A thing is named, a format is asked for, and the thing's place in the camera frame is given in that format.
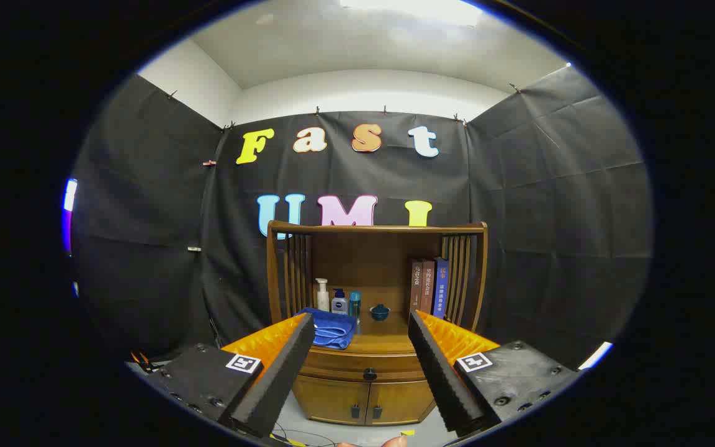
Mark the wooden countertop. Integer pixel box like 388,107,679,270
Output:
295,314,420,356

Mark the reddish brown book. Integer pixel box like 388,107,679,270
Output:
421,260,436,317

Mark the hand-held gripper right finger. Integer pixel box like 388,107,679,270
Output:
407,309,582,438

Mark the wooden cabinet with shelf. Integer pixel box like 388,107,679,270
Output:
266,220,488,427

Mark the blue book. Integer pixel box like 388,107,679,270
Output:
433,257,450,319

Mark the wooden cabinet door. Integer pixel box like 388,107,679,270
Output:
292,376,371,426
367,380,438,427

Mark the wooden drawer with black knob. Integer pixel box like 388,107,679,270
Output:
299,353,426,382

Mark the thin black floor cable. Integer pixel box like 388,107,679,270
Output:
271,422,340,447

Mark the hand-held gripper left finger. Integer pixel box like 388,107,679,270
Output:
146,312,316,439

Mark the folded blue towel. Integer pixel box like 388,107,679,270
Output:
299,307,358,350

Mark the dark brown book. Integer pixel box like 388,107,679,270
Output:
410,259,424,320

